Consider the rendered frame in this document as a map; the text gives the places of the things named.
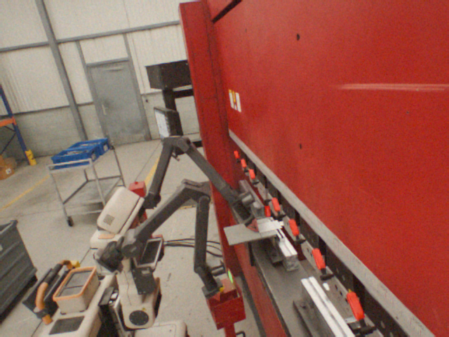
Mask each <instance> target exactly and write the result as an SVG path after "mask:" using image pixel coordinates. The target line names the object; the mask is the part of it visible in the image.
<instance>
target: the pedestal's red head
mask: <svg viewBox="0 0 449 337"><path fill-rule="evenodd" d="M227 269H228V271H229V268H227ZM229 272H230V271H229ZM230 275H231V276H232V280H233V278H234V276H233V275H232V274H231V272H230ZM234 281H235V282H236V280H235V278H234ZM221 282H222V284H223V285H224V290H223V291H221V292H220V301H219V300H218V299H214V298H212V297H211V298H209V299H207V298H206V302H207V305H208V309H209V310H210V313H211V316H212V318H213V321H214V324H215V327H216V329H217V330H218V331H219V329H222V328H224V327H226V326H229V325H231V324H235V323H237V322H240V321H242V320H245V319H246V314H245V310H244V304H243V296H242V294H241V296H240V297H238V294H237V290H236V289H237V287H236V288H235V286H234V283H233V282H231V280H230V278H229V277H227V278H225V279H223V280H221ZM236 285H237V286H238V287H239V285H238V284H237V282H236ZM239 290H240V292H241V293H242V290H241V289H240V287H239Z"/></svg>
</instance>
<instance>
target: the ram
mask: <svg viewBox="0 0 449 337"><path fill-rule="evenodd" d="M213 27H214V33H215V43H216V47H217V52H218V58H219V63H220V72H221V77H222V87H223V92H224V102H225V107H226V113H227V122H228V128H229V130H230V131H231V132H232V133H234V134H235V135H236V136H237V137H238V138H239V139H240V141H241V142H242V143H243V144H244V145H245V146H246V147H247V148H248V149H249V150H251V151H252V152H253V153H254V154H255V155H256V157H257V158H258V159H259V160H260V161H261V162H262V163H263V164H264V165H265V166H266V167H267V168H268V169H269V170H270V171H271V172H272V173H273V174H274V175H275V176H276V177H277V178H278V179H279V180H280V181H281V182H282V183H283V184H284V185H285V186H286V187H287V188H288V189H289V190H290V191H291V192H292V193H293V194H294V195H295V196H296V197H297V198H298V199H299V200H300V201H301V202H302V203H303V204H304V205H305V206H306V207H307V208H308V209H309V210H310V211H311V212H312V213H313V214H314V215H315V216H316V217H317V219H318V220H319V221H320V222H321V223H322V224H323V225H324V226H326V227H327V228H328V229H329V230H330V231H331V233H332V234H333V235H334V236H335V237H336V238H337V239H339V240H340V241H341V242H342V243H343V244H344V246H345V247H346V248H347V249H348V250H349V251H350V252H352V253H353V254H354V255H355V256H356V257H357V259H358V260H359V261H360V262H361V263H362V264H364V265H365V266H366V267H367V269H368V271H369V272H370V273H371V274H372V275H374V276H375V277H376V278H377V279H378V280H379V281H380V283H381V284H382V285H383V286H385V287H386V288H387V289H388V290H389V291H390V293H391V294H392V295H393V296H395V297H396V298H397V299H398V300H399V301H400V303H401V304H402V305H404V306H405V307H406V308H407V309H408V310H409V311H410V313H411V314H413V315H414V316H415V317H416V318H417V319H418V320H419V322H421V323H422V325H423V326H424V327H425V328H426V329H427V331H429V332H430V333H431V334H432V335H433V336H434V337H449V0H243V1H242V2H241V3H239V4H238V5H237V6H236V7H234V8H233V9H232V10H230V11H229V12H228V14H226V15H225V16H224V17H222V18H221V19H220V20H218V21H217V22H216V23H214V25H213ZM229 90H231V91H232V97H233V98H232V102H234V94H233V91H234V93H235V98H236V92H237V93H239V100H240V106H241V113H240V112H239V111H238V105H237V100H236V102H234V108H233V107H231V103H230V97H229ZM235 104H236V110H235ZM229 135H230V137H231V138H232V139H234V141H235V142H236V143H237V145H238V146H239V147H240V148H241V149H242V150H243V151H244V152H245V153H246V154H247V155H248V157H249V159H251V160H252V161H253V162H254V163H255V164H256V166H257V167H258V168H259V169H260V170H261V171H262V173H263V174H264V175H265V176H266V177H268V179H269V180H270V181H271V182H272V183H273V184H274V185H275V186H276V189H277V190H278V191H279V192H280V193H281V194H283V196H284V197H285V198H286V199H287V200H288V201H289V202H290V204H291V205H292V206H293V207H294V208H295V210H296V211H298V212H299V213H300V214H301V215H302V217H303V218H304V219H305V220H306V221H307V222H308V223H309V225H310V226H312V227H313V228H314V229H315V230H316V232H317V234H318V235H319V236H320V237H321V238H322V240H323V241H325V242H326V243H327V244H328V245H329V247H330V248H331V249H332V250H333V251H334V252H335V254H336V255H338V256H339V257H340V258H341V259H342V262H343V263H344V264H345V265H346V266H347V267H348V268H349V269H350V270H351V271H352V272H353V273H354V274H355V276H356V277H357V278H358V279H359V280H360V281H362V283H363V285H364V286H365V287H366V288H367V289H368V290H369V292H371V293H372V294H373V295H374V297H375V298H376V299H377V300H378V301H379V302H380V303H381V304H382V306H383V307H384V308H385V309H386V310H387V311H388V312H389V314H391V315H392V317H393V318H394V319H395V320H396V321H397V322H398V323H399V324H400V325H401V326H402V327H403V329H404V330H405V331H406V332H407V333H408V334H409V336H410V337H421V336H420V335H419V334H417V332H416V330H414V328H412V327H411V325H409V324H408V323H407V321H406V320H405V319H404V318H403V317H402V316H401V315H400V314H399V313H398V312H397V311H396V310H395V308H394V307H393V306H391V305H390V303H389V302H388V301H387V300H386V299H385V298H384V296H382V295H381V294H380V292H379V291H378V290H377V289H376V288H375V287H374V286H373V285H372V284H371V283H370V282H369V281H368V280H367V279H366V278H365V277H364V276H363V275H362V274H361V273H360V272H359V270H358V269H357V268H356V267H355V266H354V265H353V264H352V263H351V262H349V260H348V258H347V257H346V256H345V255H344V254H343V253H342V252H341V251H340V250H339V249H338V248H337V247H336V245H334V243H332V242H331V241H330V240H329V238H328V237H327V236H326V235H325V234H324V233H323V232H322V231H321V230H320V229H319V228H318V227H317V225H316V224H315V223H314V222H313V221H312V220H310V219H309V217H308V216H307V215H306V213H305V212H304V211H303V210H302V209H301V208H300V207H299V206H298V205H296V204H295V202H294V201H293V200H292V199H291V198H290V197H289V196H288V195H287V194H286V193H285V192H284V190H283V189H281V187H280V186H279V185H278V184H277V183H276V182H275V181H274V180H273V178H272V177H271V176H270V175H269V174H268V173H267V172H266V171H265V170H264V169H263V168H262V167H261V166H260V165H259V164H258V163H257V162H256V161H255V160H254V159H253V158H252V155H251V154H249V153H248V152H247V151H246V150H245V149H244V148H243V147H242V146H241V144H240V143H239V142H238V141H237V140H236V138H235V137H234V136H232V135H231V134H229Z"/></svg>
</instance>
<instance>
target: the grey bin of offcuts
mask: <svg viewBox="0 0 449 337"><path fill-rule="evenodd" d="M17 225H18V220H17V219H15V220H10V222H8V223H6V224H3V225H0V315H1V313H2V312H3V311H4V310H5V309H6V308H7V307H8V305H9V304H10V303H11V302H12V300H14V299H15V298H16V296H17V295H18V294H19V292H20V291H21V290H23V289H28V287H34V285H35V284H36V283H37V282H38V279H37V276H36V274H35V273H36V272H37V268H36V267H34V264H33V262H32V259H31V258H30V255H29V253H28V250H27V249H26V247H25V244H24V242H23V240H22V237H21V235H20V233H19V230H18V228H17Z"/></svg>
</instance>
